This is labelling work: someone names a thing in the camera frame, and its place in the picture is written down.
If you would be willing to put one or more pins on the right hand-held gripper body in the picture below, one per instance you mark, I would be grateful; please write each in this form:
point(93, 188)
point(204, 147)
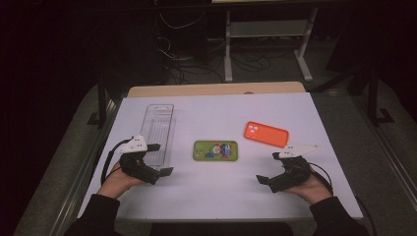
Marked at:
point(293, 172)

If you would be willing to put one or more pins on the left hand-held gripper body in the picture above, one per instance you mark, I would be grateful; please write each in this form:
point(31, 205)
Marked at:
point(134, 164)

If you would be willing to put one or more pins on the clear plastic rack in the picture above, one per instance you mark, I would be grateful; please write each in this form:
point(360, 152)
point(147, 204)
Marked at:
point(159, 126)

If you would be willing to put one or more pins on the orange phone case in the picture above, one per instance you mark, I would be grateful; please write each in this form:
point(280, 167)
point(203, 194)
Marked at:
point(267, 134)

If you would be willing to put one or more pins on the green clown print phone case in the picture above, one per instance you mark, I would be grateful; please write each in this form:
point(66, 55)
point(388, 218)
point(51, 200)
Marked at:
point(215, 150)

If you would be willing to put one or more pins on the person's right hand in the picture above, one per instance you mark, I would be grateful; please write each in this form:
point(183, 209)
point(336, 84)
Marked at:
point(313, 190)

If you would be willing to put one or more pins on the person's left hand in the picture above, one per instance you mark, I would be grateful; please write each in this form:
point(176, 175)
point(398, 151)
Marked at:
point(114, 182)

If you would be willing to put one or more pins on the black metal stand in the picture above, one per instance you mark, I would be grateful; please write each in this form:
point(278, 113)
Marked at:
point(102, 105)
point(373, 98)

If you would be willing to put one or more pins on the metal rail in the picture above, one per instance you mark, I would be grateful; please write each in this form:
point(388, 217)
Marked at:
point(387, 144)
point(82, 170)

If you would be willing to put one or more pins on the white metal table frame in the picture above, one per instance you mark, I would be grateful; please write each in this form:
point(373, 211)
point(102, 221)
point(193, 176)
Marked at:
point(268, 29)

